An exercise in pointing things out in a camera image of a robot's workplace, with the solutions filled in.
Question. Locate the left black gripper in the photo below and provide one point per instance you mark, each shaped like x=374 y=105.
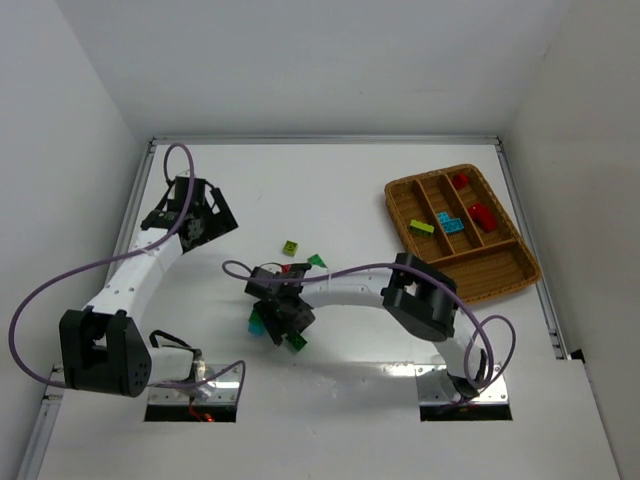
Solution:
x=220 y=216

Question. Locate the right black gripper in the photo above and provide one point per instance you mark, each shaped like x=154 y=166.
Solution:
x=279 y=323

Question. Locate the green rounded lego brick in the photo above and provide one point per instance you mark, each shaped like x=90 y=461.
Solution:
x=296 y=341

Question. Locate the lime lego brick stack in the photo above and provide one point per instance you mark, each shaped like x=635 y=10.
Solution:
x=421 y=229

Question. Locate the cyan lego brick stack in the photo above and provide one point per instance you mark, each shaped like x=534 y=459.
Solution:
x=453 y=226

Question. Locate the red long lego brick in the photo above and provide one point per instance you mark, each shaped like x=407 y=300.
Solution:
x=482 y=215

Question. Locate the small red lego brick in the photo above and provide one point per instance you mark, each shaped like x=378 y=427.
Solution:
x=460 y=181

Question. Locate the small cyan lego brick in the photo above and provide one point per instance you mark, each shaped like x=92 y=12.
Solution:
x=443 y=217

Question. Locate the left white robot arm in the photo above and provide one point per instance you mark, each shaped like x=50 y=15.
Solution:
x=102 y=348

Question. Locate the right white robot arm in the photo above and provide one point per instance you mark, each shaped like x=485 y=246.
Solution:
x=417 y=296

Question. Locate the green on cyan lego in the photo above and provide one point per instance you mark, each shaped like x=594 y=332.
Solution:
x=255 y=324

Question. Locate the green lego on red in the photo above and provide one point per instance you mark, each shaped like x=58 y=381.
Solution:
x=316 y=260

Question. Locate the small lime lego brick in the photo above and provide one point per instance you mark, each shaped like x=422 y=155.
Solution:
x=290 y=248

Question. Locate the wicker divided basket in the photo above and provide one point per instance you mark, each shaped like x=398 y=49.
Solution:
x=484 y=265

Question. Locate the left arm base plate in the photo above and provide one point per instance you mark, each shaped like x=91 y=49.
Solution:
x=222 y=390

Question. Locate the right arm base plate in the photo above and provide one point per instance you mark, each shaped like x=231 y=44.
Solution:
x=434 y=388

